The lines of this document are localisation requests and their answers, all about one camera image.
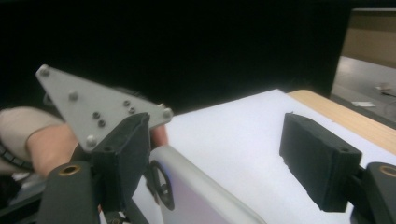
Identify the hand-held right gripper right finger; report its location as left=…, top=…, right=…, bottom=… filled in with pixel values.
left=278, top=112, right=364, bottom=213

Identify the white board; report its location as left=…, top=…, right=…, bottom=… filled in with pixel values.
left=99, top=89, right=396, bottom=224

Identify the black curtain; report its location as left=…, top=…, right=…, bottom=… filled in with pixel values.
left=0, top=0, right=354, bottom=115

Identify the light wooden table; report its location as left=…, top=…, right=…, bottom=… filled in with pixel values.
left=288, top=89, right=396, bottom=156

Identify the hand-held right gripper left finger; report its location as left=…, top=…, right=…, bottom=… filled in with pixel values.
left=92, top=112, right=152, bottom=213

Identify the small floor debris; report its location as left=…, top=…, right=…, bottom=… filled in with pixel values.
left=375, top=82, right=396, bottom=98

